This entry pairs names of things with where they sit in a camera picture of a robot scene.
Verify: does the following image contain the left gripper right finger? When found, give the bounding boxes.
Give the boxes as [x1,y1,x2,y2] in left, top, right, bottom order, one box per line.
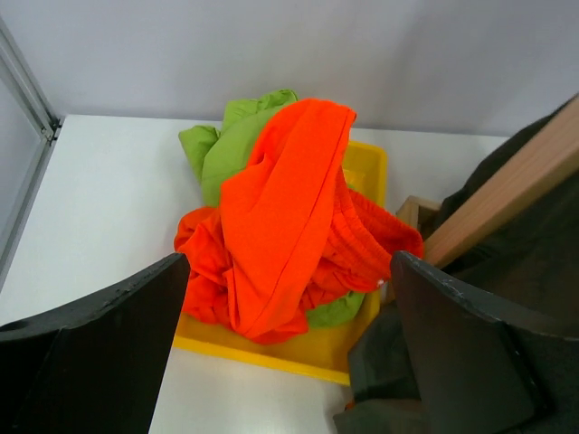
[391,251,578,433]

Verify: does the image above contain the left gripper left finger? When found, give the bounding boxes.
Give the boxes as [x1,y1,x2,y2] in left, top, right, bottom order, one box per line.
[1,253,189,433]

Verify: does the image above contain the orange shorts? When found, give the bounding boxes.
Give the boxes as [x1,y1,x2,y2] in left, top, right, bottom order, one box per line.
[174,99,423,344]

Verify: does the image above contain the lime green shorts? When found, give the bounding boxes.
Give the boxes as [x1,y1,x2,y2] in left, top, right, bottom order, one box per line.
[179,90,365,310]

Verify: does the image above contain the olive grey shorts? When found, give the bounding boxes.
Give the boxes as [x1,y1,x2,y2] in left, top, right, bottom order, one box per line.
[333,101,579,434]

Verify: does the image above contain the wooden clothes rack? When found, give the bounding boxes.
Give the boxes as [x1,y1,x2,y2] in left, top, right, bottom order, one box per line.
[424,96,578,268]

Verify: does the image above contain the yellow plastic tray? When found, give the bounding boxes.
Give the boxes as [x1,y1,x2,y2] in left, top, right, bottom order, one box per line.
[173,140,387,386]

